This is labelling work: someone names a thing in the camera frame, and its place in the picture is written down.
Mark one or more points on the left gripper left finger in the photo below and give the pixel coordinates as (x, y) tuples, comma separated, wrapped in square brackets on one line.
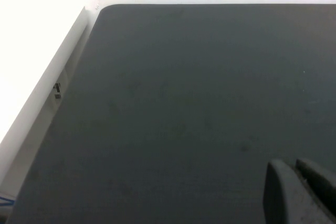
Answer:
[(286, 197)]

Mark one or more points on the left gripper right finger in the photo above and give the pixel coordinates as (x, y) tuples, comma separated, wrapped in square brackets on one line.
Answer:
[(323, 187)]

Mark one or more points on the dark grey table mat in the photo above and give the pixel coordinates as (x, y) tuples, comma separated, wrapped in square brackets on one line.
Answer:
[(183, 103)]

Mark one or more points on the white side panel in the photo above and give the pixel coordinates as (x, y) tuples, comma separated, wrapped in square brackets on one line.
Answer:
[(31, 77)]

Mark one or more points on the small metal bracket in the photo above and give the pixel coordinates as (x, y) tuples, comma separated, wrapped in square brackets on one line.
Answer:
[(57, 91)]

